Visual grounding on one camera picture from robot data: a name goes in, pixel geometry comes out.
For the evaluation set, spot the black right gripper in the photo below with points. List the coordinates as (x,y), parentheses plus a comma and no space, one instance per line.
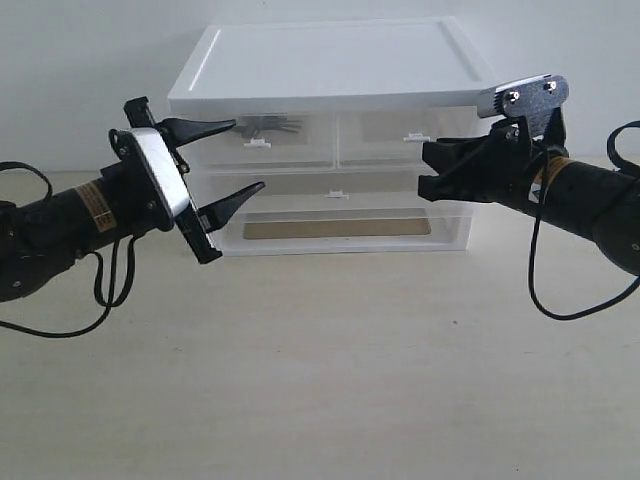
(498,167)

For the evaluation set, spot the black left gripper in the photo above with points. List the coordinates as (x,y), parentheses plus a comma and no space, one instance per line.
(134,204)

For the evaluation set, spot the key bunch with blue fob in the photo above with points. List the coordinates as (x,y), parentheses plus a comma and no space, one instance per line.
(251,126)

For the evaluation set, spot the clear wide drawer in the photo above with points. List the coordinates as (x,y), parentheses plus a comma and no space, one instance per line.
(342,191)

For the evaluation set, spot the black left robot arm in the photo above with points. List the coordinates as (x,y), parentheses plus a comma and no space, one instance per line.
(45,238)

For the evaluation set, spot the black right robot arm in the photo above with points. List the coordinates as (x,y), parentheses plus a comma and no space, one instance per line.
(597,204)

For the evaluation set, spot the white plastic drawer cabinet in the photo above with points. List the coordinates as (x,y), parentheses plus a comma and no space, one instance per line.
(332,68)

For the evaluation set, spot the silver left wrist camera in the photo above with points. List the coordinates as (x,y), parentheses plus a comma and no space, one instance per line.
(160,170)

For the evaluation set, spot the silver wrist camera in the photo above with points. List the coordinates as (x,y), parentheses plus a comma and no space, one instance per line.
(534,98)
(160,170)

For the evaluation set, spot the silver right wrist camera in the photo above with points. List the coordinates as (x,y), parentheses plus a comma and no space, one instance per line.
(534,98)

